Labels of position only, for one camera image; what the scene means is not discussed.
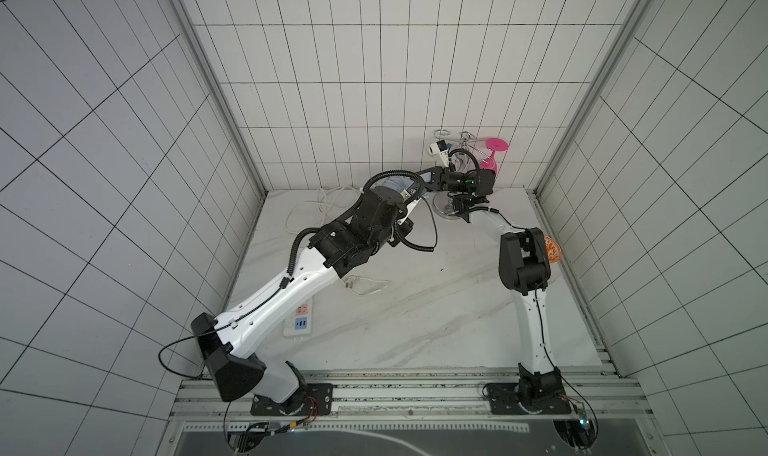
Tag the orange patterned ceramic bowl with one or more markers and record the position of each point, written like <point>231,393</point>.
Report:
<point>554,250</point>

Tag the aluminium mounting rail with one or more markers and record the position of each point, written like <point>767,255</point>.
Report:
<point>469,394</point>

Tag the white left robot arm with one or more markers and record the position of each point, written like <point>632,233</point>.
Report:
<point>319,257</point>

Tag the white multicolour power strip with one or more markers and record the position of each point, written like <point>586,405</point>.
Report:
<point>299,323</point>

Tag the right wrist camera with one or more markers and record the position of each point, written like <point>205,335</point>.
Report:
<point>439,152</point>

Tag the chrome glass holder stand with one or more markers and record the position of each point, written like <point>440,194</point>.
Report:
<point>449,204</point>

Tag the pink plastic wine glass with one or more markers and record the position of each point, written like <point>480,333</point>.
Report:
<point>493,146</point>

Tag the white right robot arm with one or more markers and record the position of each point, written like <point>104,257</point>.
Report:
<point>523,268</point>

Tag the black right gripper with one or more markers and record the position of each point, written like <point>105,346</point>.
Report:
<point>462,207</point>

